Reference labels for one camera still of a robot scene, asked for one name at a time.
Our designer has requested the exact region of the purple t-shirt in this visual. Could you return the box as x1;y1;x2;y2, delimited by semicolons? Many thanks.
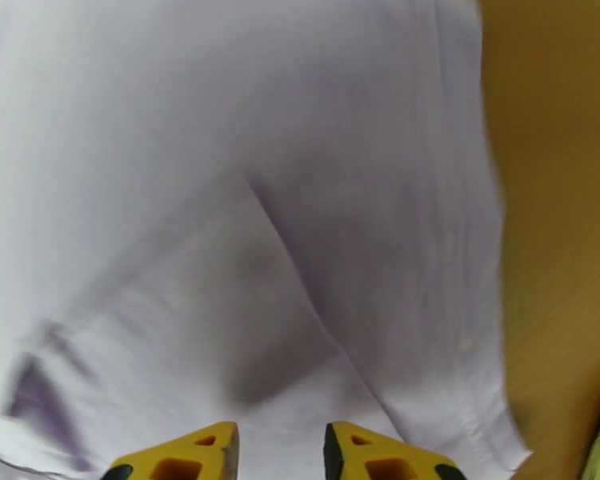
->
0;0;534;480

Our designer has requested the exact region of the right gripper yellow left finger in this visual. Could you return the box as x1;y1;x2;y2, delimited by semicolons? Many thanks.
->
99;421;240;480

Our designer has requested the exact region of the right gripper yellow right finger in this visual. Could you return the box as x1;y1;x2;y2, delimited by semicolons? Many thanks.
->
323;421;469;480

